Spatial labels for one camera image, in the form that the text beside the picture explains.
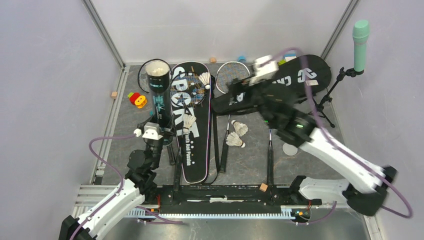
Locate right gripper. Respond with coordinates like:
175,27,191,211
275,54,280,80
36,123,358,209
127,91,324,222
225,72,275,127

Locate white shuttlecock floor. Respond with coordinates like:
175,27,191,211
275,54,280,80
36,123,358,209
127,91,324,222
230,120,249,137

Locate white shuttlecock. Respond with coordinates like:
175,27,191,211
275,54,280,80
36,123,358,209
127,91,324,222
182,113,197,135
198,72,211,90
226,131,246,148

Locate translucent tube lid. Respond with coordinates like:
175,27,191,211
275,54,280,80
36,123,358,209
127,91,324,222
282,143,298,156

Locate black shuttlecock tube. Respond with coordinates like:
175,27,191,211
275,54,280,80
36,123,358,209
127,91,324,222
145,58,174,127

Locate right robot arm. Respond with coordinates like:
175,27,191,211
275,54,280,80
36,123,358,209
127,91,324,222
228,78,397,216

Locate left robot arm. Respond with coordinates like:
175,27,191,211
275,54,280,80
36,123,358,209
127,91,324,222
58,121,175,240

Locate red yellow toy blocks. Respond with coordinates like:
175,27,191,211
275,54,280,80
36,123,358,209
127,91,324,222
127,92,148,109

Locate green blue blocks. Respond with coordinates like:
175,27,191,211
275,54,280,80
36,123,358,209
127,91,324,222
278,53,297,66

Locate black crossway racket bag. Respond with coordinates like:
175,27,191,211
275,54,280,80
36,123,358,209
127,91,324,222
211,54,332,116

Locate black racket on bag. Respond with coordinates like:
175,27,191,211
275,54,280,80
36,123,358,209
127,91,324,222
170,72,207,108

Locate black racket far left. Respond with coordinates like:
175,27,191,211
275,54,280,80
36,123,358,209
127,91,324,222
137,62,150,94

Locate white shuttlecock on racket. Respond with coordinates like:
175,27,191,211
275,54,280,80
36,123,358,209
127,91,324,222
198,72,211,90

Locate black sport racket bag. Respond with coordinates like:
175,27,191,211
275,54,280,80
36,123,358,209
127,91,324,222
171,61,212,185

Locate black white shaft racket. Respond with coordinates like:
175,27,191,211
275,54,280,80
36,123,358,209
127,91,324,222
266,128,274,185

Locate black microphone tripod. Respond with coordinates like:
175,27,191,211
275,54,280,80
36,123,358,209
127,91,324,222
313,67,365,128

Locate small wooden cube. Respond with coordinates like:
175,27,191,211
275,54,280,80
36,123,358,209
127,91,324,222
259,183,269,193

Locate green microphone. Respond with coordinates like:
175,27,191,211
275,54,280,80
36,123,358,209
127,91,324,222
352,19,370,72

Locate white frame racket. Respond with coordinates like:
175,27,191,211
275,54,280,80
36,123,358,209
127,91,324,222
215,61,251,94

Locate wooden cube left rail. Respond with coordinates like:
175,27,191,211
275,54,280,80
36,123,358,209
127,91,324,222
110,91,118,100

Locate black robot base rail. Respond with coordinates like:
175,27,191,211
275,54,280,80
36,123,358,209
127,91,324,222
144,185,323,215

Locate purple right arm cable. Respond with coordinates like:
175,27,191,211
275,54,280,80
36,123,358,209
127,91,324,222
264,47,414,225

